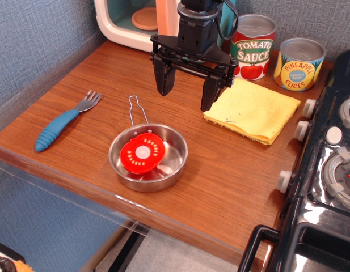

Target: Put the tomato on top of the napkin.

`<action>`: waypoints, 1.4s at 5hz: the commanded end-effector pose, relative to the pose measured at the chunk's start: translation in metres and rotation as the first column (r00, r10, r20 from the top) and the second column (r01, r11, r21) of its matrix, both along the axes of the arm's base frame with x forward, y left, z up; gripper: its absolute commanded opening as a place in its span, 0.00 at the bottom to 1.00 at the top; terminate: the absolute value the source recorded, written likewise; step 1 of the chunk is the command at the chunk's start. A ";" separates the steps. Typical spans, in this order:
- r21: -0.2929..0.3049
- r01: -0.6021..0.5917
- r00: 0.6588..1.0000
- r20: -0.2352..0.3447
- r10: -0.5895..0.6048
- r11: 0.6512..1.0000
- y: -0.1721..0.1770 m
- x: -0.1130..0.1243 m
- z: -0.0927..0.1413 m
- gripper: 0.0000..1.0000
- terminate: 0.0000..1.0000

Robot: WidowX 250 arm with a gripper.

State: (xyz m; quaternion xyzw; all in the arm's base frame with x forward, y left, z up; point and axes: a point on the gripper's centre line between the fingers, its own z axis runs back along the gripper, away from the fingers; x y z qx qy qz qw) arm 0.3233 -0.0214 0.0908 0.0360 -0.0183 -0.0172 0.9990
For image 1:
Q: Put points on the yellow folded napkin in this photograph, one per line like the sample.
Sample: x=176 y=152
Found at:
x=252 y=111

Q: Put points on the small steel pan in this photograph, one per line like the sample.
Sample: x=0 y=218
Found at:
x=170 y=169

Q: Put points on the tomato sauce can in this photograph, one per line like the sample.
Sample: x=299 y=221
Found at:
x=252 y=45

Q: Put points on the black toy stove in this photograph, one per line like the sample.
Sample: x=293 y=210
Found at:
x=315 y=218

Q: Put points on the blue handled fork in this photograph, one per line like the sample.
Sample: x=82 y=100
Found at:
x=52 y=131

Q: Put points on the pineapple slices can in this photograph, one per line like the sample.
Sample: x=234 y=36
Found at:
x=299 y=63

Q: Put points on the orange microwave plate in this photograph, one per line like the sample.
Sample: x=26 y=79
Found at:
x=145 y=19

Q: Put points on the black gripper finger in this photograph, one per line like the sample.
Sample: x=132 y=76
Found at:
x=164 y=77
x=213 y=86

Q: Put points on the toy microwave oven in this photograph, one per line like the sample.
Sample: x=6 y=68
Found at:
x=114 y=19

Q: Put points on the red toy tomato half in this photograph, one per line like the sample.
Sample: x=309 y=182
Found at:
x=143 y=153

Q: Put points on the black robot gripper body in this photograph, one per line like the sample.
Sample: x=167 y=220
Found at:
x=195 y=50

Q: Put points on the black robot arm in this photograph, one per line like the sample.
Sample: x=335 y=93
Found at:
x=204 y=9

